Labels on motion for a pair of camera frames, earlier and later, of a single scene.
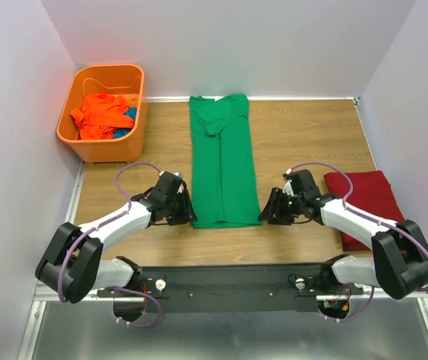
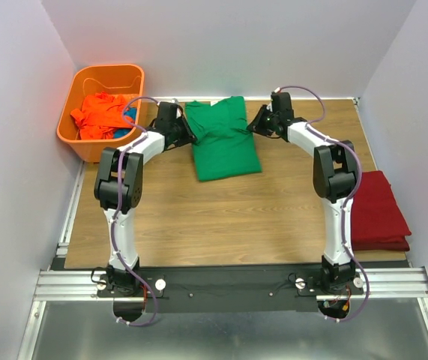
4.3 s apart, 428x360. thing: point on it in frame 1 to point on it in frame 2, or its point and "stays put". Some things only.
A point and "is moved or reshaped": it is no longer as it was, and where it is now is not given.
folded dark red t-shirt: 372,192 stays put
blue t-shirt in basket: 123,132 stays put
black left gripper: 187,214 to 189,136
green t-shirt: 224,188 is moved or reshaped
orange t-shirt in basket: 100,115 stays put
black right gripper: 279,217 to 255,126
